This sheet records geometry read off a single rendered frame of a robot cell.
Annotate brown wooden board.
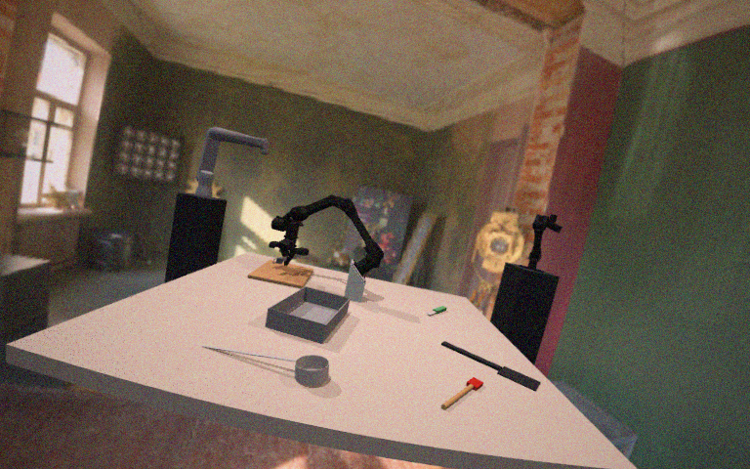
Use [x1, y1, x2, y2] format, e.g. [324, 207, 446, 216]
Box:
[248, 260, 313, 288]

